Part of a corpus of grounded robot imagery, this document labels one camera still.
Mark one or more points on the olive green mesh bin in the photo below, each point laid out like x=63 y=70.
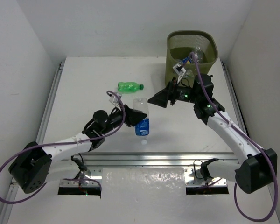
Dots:
x=180 y=44

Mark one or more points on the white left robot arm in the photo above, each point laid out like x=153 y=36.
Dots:
x=39 y=164

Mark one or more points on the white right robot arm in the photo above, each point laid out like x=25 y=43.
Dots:
x=253 y=169

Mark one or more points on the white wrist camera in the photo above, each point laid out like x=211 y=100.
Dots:
x=114 y=99
x=180 y=71

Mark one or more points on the clear bottle dark blue label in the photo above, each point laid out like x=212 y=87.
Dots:
x=186 y=60

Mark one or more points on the green plastic bottle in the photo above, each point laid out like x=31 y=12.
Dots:
x=129 y=87

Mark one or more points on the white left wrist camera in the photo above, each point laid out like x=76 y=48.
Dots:
x=114 y=99

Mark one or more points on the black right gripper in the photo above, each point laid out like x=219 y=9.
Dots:
x=161 y=98

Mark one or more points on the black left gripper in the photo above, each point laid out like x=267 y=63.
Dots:
x=126 y=115

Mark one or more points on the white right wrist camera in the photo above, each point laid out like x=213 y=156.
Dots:
x=180 y=71

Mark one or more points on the clear unlabelled bottle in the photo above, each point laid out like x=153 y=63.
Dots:
x=199 y=54

